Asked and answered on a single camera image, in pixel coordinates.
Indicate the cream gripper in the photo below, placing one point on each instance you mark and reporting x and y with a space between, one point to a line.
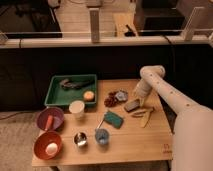
141 94

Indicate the grey felt eraser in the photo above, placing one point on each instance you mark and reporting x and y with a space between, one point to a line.
132 105

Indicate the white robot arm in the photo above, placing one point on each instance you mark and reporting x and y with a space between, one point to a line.
192 146

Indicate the blue grey round toy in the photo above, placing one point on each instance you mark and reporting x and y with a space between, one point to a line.
121 96

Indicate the wooden spoon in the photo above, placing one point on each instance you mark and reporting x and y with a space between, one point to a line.
139 113

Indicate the wooden spatula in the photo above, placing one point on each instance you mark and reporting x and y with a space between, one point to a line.
146 117

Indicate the red grape bunch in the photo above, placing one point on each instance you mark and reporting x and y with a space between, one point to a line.
111 100

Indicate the green sponge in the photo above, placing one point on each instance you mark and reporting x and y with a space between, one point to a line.
113 119

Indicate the orange fruit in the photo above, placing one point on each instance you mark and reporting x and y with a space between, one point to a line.
89 96

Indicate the blue plastic cup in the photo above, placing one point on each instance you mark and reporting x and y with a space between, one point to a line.
102 136

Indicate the white paper cup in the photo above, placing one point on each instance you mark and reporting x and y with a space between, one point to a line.
77 109

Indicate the dark toy gun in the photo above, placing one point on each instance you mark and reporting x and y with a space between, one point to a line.
67 84

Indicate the green plastic tray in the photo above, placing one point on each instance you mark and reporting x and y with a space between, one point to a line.
56 96

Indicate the small metal cup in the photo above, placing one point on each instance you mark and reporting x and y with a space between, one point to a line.
80 139

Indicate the purple bowl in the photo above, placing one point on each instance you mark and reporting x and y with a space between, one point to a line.
58 118

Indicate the orange carrot stick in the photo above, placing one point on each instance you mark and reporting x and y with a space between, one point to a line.
49 122

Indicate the white egg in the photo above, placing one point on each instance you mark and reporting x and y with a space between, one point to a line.
51 149

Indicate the red bowl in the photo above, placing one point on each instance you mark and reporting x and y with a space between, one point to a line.
47 145

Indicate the right white railing post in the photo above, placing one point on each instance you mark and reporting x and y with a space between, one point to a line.
193 21

